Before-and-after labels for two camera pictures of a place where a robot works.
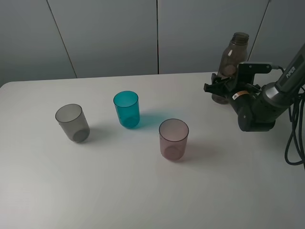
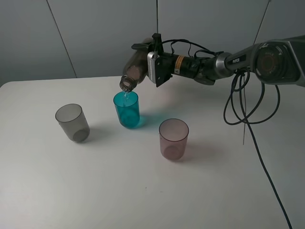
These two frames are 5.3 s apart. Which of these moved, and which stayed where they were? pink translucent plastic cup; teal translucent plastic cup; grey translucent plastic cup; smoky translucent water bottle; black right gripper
Moved: smoky translucent water bottle; black right gripper
Stayed: grey translucent plastic cup; teal translucent plastic cup; pink translucent plastic cup
